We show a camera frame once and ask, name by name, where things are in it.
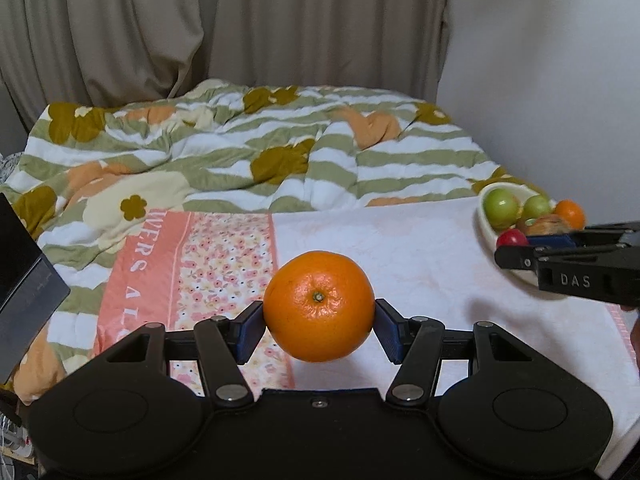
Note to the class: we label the red cherry tomato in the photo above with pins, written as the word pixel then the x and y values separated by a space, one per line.
pixel 511 239

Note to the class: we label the green striped floral blanket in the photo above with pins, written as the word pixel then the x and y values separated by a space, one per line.
pixel 200 160

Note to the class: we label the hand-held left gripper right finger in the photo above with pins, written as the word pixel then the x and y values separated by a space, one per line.
pixel 390 330

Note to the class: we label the black flat panel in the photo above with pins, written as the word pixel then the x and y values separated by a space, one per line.
pixel 22 290

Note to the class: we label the large green apple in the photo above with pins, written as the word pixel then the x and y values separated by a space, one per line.
pixel 501 207

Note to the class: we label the white oval dish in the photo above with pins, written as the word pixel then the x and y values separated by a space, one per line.
pixel 487 232

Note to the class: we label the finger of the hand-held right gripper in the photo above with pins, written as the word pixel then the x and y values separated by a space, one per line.
pixel 515 257
pixel 550 241

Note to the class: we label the beige curtain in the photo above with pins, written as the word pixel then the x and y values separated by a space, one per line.
pixel 225 20

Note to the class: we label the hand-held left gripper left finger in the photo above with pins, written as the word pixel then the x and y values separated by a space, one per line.
pixel 250 330

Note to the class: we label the grey patterned cloth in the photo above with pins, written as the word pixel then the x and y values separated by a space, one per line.
pixel 10 167

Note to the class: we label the small green fruit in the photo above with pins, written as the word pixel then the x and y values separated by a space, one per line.
pixel 537 206

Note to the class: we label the brown kiwi green sticker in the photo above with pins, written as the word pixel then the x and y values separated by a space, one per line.
pixel 547 224

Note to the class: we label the large orange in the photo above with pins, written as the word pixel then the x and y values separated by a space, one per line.
pixel 319 305

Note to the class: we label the small orange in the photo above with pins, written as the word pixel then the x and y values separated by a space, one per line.
pixel 571 214

